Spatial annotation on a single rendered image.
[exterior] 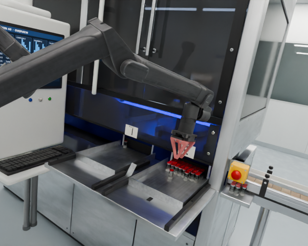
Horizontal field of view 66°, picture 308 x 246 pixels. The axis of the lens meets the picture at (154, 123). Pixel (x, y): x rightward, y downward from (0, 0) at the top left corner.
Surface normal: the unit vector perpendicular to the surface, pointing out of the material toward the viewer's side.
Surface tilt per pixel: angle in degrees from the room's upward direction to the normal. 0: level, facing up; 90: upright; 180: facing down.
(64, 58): 105
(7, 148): 90
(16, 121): 90
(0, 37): 94
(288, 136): 90
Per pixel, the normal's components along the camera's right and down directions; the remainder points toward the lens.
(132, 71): 0.58, 0.55
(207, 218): -0.54, 0.12
